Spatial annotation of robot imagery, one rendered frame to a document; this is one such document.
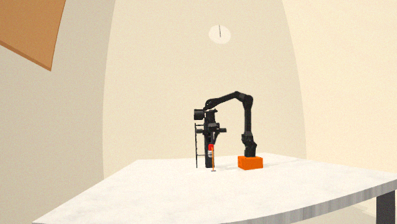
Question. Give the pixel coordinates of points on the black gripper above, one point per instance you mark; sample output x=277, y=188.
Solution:
x=204, y=132

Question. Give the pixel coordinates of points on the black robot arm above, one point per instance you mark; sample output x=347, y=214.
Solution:
x=246, y=137

